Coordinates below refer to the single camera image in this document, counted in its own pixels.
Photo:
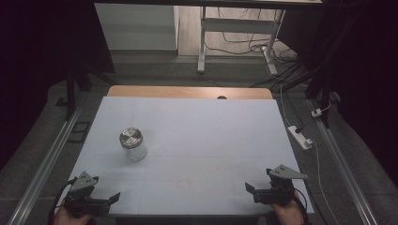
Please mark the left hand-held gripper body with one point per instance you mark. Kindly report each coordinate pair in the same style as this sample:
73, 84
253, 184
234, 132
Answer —
82, 193

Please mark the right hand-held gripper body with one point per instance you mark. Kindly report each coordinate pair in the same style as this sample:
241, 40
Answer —
279, 187

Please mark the clear glass jar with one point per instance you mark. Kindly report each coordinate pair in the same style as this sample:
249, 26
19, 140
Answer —
136, 152

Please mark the round brushed metal jar lid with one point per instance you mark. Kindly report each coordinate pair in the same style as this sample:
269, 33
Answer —
131, 138

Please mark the person's left hand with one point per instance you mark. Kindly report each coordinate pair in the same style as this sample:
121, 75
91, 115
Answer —
69, 217

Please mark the person's right hand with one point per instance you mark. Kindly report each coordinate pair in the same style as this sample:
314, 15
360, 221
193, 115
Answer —
289, 214

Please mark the white power strip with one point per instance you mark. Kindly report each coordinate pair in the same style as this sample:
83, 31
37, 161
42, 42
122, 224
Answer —
299, 137

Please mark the small white plug adapter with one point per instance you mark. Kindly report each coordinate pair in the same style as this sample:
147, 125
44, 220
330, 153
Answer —
316, 112

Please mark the black metal stand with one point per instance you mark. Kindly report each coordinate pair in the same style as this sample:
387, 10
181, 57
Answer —
325, 87
70, 93

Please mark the wooden table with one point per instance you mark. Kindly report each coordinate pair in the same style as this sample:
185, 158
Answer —
187, 92

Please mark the black curtain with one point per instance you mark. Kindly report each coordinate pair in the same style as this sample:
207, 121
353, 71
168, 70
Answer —
40, 62
353, 62

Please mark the white cabinet panel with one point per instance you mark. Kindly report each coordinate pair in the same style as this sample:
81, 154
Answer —
136, 26

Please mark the aluminium floor rail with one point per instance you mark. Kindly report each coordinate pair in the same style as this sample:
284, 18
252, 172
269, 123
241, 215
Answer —
344, 168
47, 165

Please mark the white metal desk frame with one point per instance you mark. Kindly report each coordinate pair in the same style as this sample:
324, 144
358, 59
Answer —
237, 26

